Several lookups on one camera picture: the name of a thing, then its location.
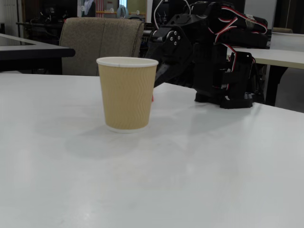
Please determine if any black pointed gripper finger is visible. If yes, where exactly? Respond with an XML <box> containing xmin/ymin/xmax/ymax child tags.
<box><xmin>153</xmin><ymin>59</ymin><xmax>173</xmax><ymax>88</ymax></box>

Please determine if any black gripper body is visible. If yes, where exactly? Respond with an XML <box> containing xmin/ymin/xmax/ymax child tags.
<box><xmin>146</xmin><ymin>13</ymin><xmax>195</xmax><ymax>86</ymax></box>

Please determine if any tan ribbed paper cup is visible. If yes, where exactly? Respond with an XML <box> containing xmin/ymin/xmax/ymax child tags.
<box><xmin>96</xmin><ymin>56</ymin><xmax>159</xmax><ymax>133</ymax></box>

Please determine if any light blue round object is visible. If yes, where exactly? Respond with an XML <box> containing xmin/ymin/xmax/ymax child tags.
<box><xmin>116</xmin><ymin>4</ymin><xmax>130</xmax><ymax>19</ymax></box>

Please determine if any grey-brown fabric chair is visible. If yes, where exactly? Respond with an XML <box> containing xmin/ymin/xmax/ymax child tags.
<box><xmin>58</xmin><ymin>17</ymin><xmax>145</xmax><ymax>76</ymax></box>

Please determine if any white table with black legs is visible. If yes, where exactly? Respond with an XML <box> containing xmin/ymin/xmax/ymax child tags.
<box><xmin>227</xmin><ymin>32</ymin><xmax>304</xmax><ymax>107</ymax></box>

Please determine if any red white servo cable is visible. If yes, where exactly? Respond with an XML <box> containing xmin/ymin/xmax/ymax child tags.
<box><xmin>208</xmin><ymin>6</ymin><xmax>268</xmax><ymax>46</ymax></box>
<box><xmin>227</xmin><ymin>51</ymin><xmax>238</xmax><ymax>92</ymax></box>

